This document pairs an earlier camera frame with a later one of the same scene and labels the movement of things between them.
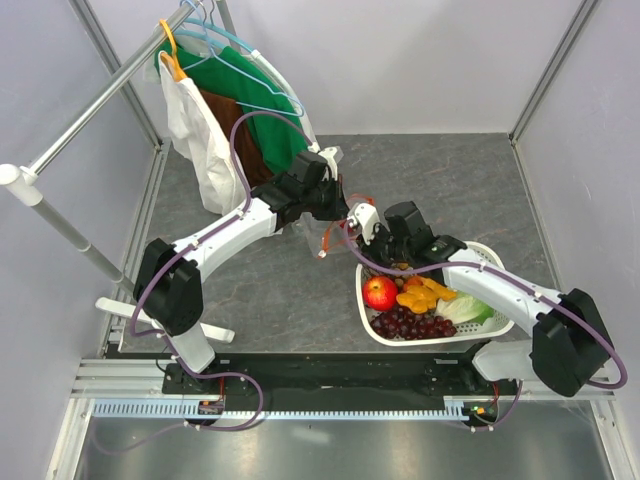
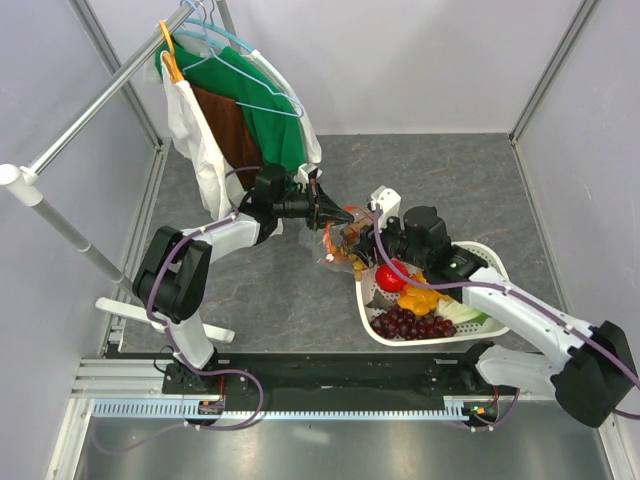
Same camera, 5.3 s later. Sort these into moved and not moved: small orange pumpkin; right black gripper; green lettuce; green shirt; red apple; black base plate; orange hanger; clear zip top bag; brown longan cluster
Moved: red apple; clear zip top bag; brown longan cluster
Not moved: small orange pumpkin; orange hanger; green lettuce; black base plate; green shirt; right black gripper
